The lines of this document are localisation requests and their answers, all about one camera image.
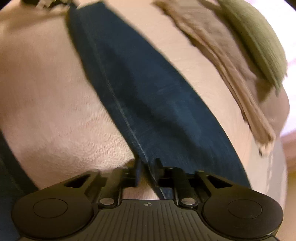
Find dark blue denim jeans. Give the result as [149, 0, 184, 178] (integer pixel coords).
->
[1, 2, 250, 240]

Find pink grey striped bedspread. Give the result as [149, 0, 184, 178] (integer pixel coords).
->
[0, 0, 290, 241]

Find folded beige blanket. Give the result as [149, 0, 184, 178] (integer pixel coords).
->
[156, 1, 290, 156]

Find green knitted cushion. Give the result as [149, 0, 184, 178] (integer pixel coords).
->
[218, 1, 287, 94]

